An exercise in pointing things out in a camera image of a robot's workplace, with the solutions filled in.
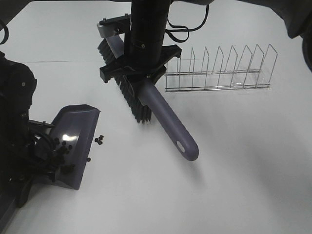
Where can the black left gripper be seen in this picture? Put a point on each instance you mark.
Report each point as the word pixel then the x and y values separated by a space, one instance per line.
pixel 36 161

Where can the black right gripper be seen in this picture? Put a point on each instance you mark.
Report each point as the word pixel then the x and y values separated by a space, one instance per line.
pixel 125 66

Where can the pile of coffee beans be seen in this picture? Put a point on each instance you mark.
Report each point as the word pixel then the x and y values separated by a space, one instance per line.
pixel 69 158

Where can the purple hand brush black bristles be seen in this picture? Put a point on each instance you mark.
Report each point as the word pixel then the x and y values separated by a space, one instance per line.
pixel 144 99

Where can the purple plastic dustpan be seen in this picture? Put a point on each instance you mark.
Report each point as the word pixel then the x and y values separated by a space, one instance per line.
pixel 74 126

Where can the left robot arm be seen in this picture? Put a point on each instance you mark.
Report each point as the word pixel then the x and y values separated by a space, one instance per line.
pixel 17 86

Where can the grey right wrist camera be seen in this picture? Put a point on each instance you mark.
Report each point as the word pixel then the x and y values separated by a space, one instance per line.
pixel 114 26

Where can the chrome wire dish rack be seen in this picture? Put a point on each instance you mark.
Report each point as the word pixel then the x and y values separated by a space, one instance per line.
pixel 248 69

